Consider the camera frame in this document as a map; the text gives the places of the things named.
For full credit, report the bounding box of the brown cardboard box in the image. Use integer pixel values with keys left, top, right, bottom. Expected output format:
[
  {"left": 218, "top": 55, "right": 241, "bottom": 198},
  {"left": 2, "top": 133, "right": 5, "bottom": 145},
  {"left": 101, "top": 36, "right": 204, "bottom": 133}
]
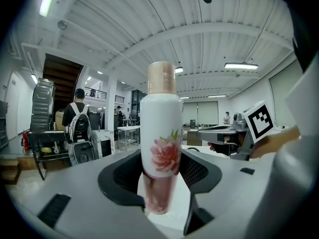
[{"left": 54, "top": 111, "right": 66, "bottom": 130}]

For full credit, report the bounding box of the person's right forearm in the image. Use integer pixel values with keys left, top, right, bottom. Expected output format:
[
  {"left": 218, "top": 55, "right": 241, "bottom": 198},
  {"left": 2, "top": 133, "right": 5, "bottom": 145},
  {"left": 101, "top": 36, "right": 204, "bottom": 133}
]
[{"left": 251, "top": 127, "right": 302, "bottom": 159}]

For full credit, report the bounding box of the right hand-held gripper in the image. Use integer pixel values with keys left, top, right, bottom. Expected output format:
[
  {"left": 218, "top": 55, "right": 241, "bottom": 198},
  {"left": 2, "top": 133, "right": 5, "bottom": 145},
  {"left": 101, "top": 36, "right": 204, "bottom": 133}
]
[{"left": 196, "top": 100, "right": 275, "bottom": 161}]

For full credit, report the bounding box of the white column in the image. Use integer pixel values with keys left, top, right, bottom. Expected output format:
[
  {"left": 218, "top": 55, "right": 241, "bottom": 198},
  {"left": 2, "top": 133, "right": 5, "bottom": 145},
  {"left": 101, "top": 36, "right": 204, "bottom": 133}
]
[{"left": 105, "top": 75, "right": 118, "bottom": 131}]

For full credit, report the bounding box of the black balcony railing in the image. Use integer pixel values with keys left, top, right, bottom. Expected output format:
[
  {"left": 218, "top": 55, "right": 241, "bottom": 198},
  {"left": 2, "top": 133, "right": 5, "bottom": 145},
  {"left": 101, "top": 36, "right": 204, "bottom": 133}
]
[{"left": 84, "top": 87, "right": 108, "bottom": 100}]

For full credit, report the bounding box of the person's white shirt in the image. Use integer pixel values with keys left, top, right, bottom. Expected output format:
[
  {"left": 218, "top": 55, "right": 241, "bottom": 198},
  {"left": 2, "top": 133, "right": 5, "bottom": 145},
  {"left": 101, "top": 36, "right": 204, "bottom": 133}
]
[{"left": 245, "top": 56, "right": 319, "bottom": 239}]

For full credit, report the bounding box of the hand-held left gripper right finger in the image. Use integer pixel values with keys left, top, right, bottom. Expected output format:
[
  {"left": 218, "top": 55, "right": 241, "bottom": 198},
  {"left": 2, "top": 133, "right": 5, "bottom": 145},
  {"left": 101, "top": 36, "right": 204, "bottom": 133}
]
[{"left": 181, "top": 148, "right": 276, "bottom": 239}]

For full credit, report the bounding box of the black metal table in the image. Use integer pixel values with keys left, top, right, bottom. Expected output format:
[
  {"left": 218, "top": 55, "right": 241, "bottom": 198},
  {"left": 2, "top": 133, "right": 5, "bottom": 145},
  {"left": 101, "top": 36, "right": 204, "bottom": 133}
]
[{"left": 26, "top": 130, "right": 71, "bottom": 181}]

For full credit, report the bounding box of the wooden desk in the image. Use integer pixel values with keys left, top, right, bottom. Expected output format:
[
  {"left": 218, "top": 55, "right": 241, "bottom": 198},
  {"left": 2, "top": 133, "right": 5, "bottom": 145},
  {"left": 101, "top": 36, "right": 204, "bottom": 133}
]
[{"left": 186, "top": 129, "right": 210, "bottom": 146}]

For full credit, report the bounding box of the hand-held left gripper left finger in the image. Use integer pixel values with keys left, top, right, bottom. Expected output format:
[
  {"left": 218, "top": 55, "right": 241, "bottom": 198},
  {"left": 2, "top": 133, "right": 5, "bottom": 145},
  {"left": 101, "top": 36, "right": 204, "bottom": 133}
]
[{"left": 4, "top": 148, "right": 160, "bottom": 239}]

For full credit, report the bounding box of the grey ribbed metal appliance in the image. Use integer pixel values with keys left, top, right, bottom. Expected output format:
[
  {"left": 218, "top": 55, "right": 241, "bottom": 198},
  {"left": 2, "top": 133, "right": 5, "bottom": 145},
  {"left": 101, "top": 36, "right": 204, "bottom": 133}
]
[{"left": 30, "top": 78, "right": 56, "bottom": 132}]

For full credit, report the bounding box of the white metal table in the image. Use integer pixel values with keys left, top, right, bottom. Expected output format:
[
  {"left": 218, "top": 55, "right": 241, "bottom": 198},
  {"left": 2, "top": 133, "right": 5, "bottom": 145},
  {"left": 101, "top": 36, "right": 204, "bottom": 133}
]
[{"left": 117, "top": 125, "right": 141, "bottom": 151}]

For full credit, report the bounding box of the wooden platform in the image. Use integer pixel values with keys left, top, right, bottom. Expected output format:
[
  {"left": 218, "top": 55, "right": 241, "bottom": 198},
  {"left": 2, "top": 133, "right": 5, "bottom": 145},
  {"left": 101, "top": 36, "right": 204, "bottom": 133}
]
[{"left": 0, "top": 157, "right": 33, "bottom": 185}]

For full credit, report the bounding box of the large white window blind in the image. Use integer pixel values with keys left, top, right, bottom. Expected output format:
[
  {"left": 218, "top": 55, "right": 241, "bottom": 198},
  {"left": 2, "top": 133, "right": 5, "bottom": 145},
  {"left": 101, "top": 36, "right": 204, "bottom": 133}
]
[{"left": 268, "top": 60, "right": 301, "bottom": 127}]

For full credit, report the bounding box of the white door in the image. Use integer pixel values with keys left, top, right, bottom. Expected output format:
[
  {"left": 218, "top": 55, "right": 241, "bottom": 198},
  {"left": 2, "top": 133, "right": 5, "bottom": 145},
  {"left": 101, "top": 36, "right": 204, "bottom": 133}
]
[{"left": 5, "top": 71, "right": 21, "bottom": 139}]

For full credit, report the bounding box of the grey metal locker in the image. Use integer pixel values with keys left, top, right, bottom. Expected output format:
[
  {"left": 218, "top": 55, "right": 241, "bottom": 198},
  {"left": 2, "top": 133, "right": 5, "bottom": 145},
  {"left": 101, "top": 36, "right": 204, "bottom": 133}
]
[{"left": 0, "top": 100, "right": 9, "bottom": 149}]

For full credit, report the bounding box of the dark wooden staircase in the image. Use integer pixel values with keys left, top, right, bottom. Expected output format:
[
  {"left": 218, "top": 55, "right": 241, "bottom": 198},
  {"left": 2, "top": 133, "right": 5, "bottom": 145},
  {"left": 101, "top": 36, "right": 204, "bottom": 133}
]
[{"left": 42, "top": 53, "right": 84, "bottom": 111}]

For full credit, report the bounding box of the red fire extinguisher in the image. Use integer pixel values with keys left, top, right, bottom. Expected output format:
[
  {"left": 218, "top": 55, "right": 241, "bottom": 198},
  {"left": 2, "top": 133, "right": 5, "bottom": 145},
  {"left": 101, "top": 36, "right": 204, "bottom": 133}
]
[{"left": 21, "top": 130, "right": 31, "bottom": 151}]

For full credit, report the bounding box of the white floral bottle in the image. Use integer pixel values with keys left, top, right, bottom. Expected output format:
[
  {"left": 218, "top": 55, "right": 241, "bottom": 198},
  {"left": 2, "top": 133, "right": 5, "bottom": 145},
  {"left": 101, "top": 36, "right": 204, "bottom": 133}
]
[{"left": 139, "top": 61, "right": 184, "bottom": 215}]

